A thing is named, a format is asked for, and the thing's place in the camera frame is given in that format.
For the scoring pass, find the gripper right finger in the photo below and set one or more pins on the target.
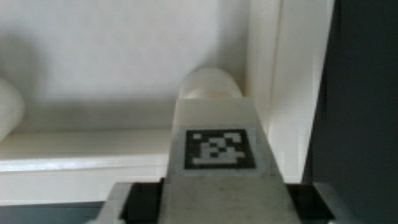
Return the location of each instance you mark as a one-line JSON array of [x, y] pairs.
[[343, 215]]

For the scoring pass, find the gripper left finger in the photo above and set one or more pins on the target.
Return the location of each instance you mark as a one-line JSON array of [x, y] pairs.
[[109, 216]]

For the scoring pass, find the white table leg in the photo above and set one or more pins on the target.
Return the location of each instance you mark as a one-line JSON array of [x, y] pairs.
[[224, 187]]

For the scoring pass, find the white square table top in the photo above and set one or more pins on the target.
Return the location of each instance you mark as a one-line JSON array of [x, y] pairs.
[[96, 55]]

